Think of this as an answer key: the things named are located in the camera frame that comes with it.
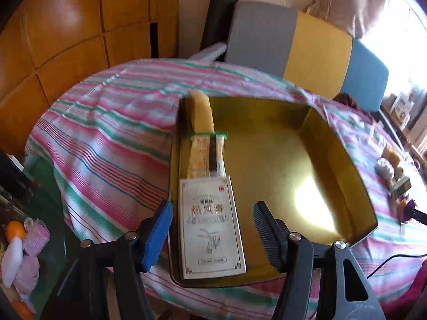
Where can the white sofa armrest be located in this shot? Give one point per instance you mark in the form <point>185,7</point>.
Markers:
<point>210,53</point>

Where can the gold-lined gift box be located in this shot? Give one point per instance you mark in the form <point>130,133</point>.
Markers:
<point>283,160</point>

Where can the pink wrapped packet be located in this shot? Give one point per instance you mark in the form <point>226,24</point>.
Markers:
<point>36,236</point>
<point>28,275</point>

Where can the white carton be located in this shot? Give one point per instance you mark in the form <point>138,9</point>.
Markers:
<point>400,106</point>

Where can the window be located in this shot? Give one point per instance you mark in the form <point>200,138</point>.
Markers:
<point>400,40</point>

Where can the yellow tube packet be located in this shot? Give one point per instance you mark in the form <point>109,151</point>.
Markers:
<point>201,113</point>

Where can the pink floral cloth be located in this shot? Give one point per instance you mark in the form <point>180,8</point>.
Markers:
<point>340,0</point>

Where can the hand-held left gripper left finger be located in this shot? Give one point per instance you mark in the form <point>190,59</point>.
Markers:
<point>158,231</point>

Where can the white bottle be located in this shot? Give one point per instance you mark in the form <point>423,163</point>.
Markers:
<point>11,261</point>

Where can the wooden wardrobe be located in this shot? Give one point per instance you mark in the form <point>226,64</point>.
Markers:
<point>66,23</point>

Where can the orange fruit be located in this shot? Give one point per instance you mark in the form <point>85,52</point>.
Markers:
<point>15,230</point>

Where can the dark red cloth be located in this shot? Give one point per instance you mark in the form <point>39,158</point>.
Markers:
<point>347,101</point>

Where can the wooden desk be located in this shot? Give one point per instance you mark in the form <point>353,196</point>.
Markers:
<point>410,140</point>

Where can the dark rolled cushion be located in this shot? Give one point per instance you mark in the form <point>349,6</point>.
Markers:
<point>216,16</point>

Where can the white foam-wrapped item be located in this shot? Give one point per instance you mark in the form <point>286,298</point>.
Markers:
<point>384,170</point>

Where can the white printed box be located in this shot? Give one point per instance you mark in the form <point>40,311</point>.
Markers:
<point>210,226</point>

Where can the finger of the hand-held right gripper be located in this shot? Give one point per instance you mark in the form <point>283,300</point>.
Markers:
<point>419,217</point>

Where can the clear packet with green ends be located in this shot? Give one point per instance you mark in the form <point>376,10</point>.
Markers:
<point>204,156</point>

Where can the striped tablecloth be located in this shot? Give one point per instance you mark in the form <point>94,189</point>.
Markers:
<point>110,140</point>

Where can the dark box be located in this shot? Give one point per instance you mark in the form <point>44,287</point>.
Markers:
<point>11,183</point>

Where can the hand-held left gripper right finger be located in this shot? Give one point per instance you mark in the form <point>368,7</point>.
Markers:
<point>267,240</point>

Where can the purple plastic item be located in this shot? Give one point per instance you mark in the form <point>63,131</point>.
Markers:
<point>407,215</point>

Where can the grey yellow blue sofa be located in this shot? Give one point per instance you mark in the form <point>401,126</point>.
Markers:
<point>320,50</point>

